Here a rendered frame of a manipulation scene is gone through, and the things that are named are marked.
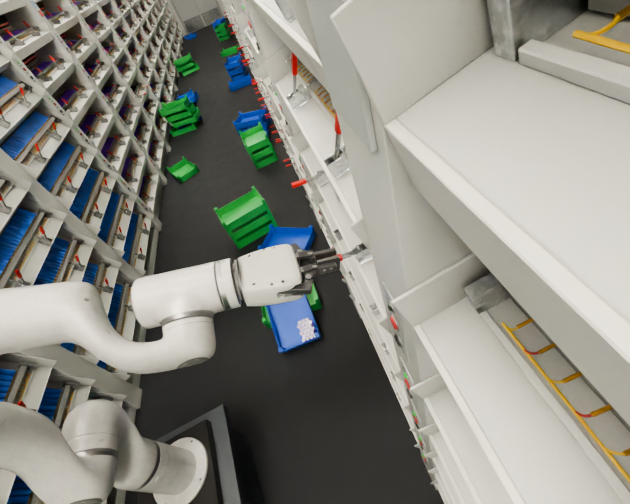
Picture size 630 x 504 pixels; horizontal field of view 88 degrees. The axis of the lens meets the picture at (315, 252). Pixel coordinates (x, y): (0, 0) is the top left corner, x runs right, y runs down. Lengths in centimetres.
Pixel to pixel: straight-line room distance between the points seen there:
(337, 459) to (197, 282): 104
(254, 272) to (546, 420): 42
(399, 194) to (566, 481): 19
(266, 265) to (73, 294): 27
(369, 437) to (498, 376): 117
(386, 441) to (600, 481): 118
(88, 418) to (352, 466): 87
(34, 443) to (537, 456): 82
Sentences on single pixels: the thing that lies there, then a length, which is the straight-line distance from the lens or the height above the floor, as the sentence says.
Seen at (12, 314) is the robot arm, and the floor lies 113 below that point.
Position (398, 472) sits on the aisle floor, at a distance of 140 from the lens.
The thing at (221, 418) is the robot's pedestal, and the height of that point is 28.
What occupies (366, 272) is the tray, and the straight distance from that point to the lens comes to 58.
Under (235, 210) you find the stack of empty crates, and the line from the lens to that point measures 225.
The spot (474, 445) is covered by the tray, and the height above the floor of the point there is 93.
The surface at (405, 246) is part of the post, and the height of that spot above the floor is 121.
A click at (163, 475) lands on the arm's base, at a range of 117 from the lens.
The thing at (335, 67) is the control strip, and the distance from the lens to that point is 20.
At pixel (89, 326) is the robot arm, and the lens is 55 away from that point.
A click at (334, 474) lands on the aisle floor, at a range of 143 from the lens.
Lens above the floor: 138
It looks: 45 degrees down
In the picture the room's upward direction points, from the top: 24 degrees counter-clockwise
